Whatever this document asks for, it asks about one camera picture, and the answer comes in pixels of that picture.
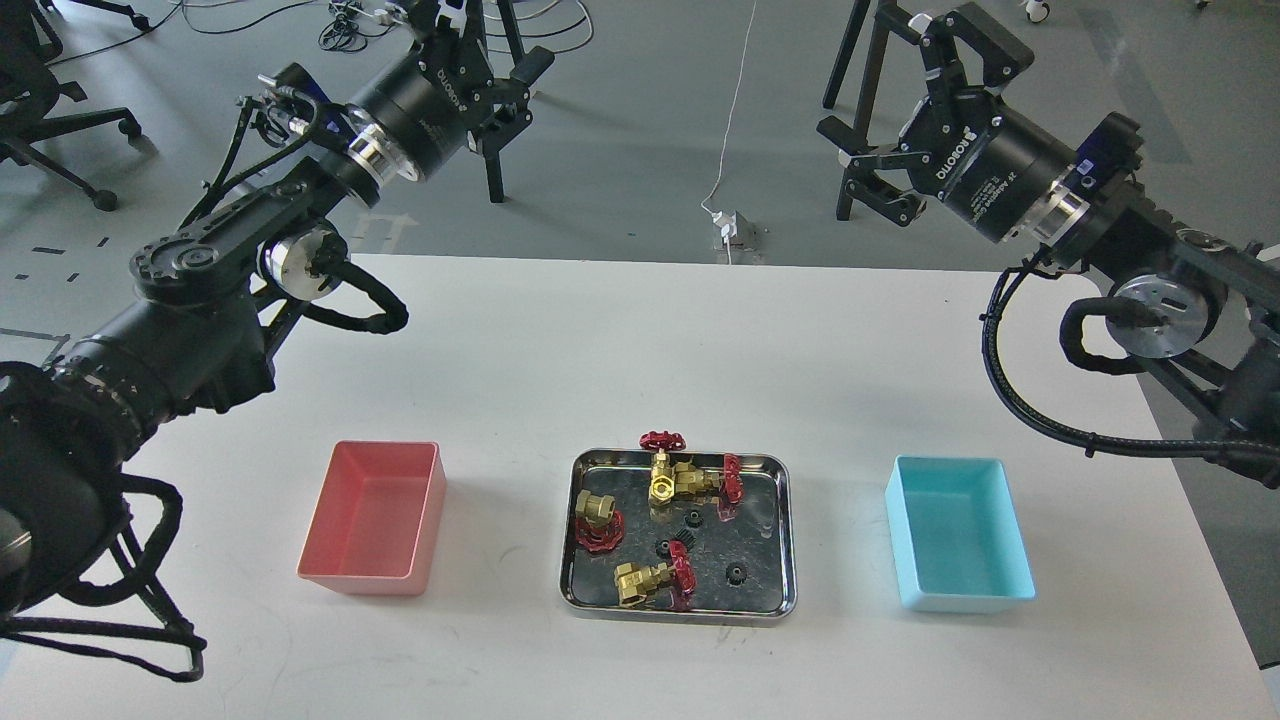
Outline cable bundle on floor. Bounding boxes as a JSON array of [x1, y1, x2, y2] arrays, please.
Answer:
[[175, 0, 593, 56]]

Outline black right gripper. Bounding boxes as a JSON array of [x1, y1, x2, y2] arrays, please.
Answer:
[[815, 3, 1083, 243]]

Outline black tripod legs left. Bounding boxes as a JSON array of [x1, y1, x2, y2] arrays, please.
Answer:
[[477, 1, 526, 202]]

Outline brass valve upright red handle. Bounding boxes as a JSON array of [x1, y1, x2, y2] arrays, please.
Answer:
[[639, 430, 687, 509]]

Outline brass valve top right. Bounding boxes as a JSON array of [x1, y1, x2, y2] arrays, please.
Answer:
[[675, 454, 745, 505]]

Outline brass valve bottom red handle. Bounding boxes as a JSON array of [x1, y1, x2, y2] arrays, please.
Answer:
[[614, 539, 698, 607]]

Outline black tripod legs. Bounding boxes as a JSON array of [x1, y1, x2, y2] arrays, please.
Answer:
[[477, 1, 526, 202], [822, 0, 925, 222]]

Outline black office chair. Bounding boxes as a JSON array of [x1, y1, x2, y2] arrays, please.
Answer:
[[1, 1, 142, 211]]

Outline pink plastic box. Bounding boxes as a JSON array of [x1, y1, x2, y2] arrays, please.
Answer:
[[296, 439, 447, 596]]

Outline metal tray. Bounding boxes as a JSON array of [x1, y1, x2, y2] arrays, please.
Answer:
[[559, 448, 797, 623]]

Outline blue plastic box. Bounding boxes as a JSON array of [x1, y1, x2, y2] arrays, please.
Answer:
[[884, 455, 1038, 614]]

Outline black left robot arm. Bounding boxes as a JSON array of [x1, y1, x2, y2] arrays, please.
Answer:
[[3, 1, 556, 683]]

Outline black tripod legs right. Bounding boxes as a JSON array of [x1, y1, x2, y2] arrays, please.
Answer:
[[822, 0, 925, 222]]

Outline brass valve red handle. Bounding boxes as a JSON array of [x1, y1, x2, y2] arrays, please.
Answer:
[[573, 489, 625, 553], [614, 539, 698, 607], [639, 430, 687, 509]]

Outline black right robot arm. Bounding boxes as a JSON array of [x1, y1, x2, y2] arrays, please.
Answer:
[[817, 1, 1279, 489]]

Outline white chair caster base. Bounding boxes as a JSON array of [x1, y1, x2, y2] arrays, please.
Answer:
[[1019, 0, 1052, 24]]

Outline white power adapter with cable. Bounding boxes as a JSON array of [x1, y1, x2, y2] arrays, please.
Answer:
[[699, 1, 759, 266]]

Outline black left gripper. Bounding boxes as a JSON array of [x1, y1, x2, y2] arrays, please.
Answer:
[[346, 1, 556, 183]]

